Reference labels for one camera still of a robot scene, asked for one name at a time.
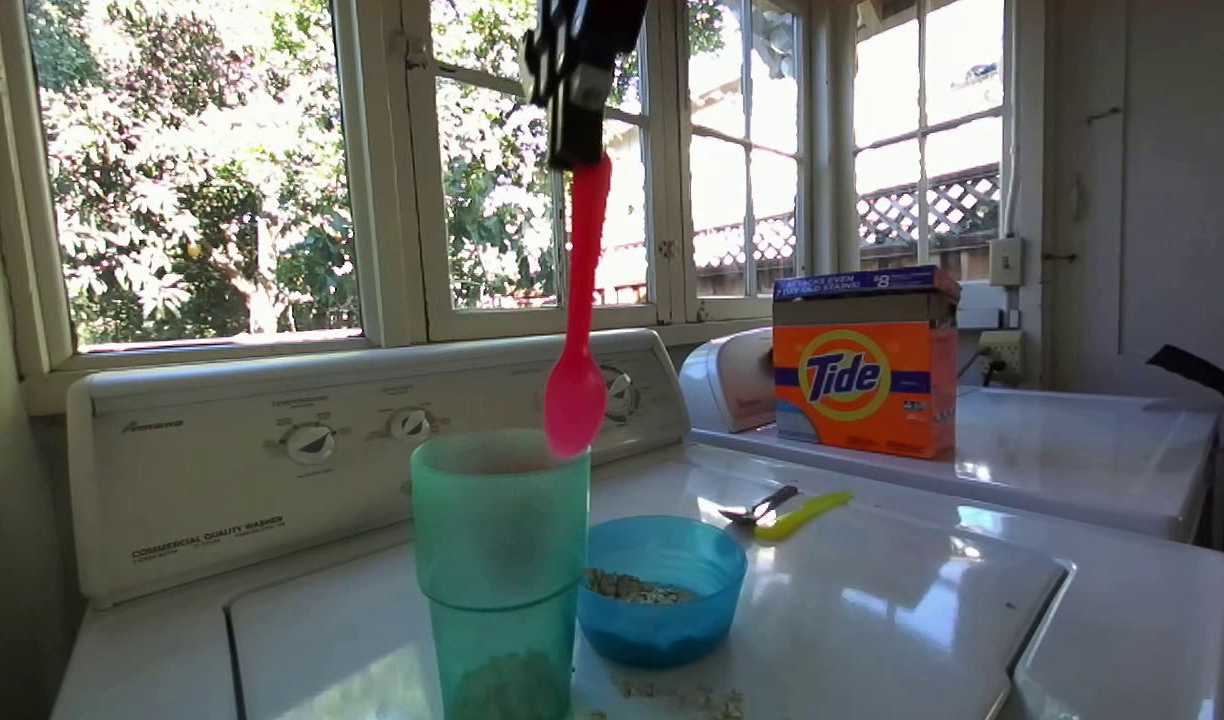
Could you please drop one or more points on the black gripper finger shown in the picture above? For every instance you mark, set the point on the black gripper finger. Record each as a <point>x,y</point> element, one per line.
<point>599,92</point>
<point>559,92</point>

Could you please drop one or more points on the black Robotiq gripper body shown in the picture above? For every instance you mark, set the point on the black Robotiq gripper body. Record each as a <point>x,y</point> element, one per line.
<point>595,26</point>

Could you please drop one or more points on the silver metal spoon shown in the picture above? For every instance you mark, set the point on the silver metal spoon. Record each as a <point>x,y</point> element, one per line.
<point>758,505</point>

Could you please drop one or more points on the yellow plastic knife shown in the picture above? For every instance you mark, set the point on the yellow plastic knife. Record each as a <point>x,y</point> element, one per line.
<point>804,518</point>

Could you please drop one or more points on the translucent green plastic cup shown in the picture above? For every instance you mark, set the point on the translucent green plastic cup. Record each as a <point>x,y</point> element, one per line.
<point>498,561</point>

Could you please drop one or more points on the large washer dial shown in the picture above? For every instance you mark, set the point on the large washer dial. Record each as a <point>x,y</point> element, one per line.
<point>620,399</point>

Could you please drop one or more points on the small white washer knob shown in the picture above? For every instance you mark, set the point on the small white washer knob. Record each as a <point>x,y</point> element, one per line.
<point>413,424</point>
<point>310,441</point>

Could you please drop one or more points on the orange Tide detergent box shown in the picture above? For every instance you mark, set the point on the orange Tide detergent box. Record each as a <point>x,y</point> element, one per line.
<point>866,386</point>

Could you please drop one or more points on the heap of oat flakes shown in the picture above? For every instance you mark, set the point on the heap of oat flakes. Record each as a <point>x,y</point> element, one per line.
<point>638,586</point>

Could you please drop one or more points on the blue plastic bowl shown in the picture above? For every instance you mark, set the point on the blue plastic bowl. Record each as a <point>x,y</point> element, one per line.
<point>678,615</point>

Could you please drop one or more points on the white washing machine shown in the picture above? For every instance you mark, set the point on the white washing machine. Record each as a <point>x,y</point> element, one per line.
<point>186,482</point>

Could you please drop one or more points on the white dryer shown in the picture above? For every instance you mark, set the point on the white dryer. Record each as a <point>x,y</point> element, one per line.
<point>1079,454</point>

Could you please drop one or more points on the scattered oat flakes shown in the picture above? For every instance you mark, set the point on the scattered oat flakes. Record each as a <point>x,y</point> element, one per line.
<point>678,697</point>

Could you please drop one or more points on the white window frame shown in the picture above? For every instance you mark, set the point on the white window frame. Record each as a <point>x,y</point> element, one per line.
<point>387,202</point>

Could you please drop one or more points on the white wall outlet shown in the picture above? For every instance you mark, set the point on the white wall outlet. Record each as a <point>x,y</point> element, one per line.
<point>1008,263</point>

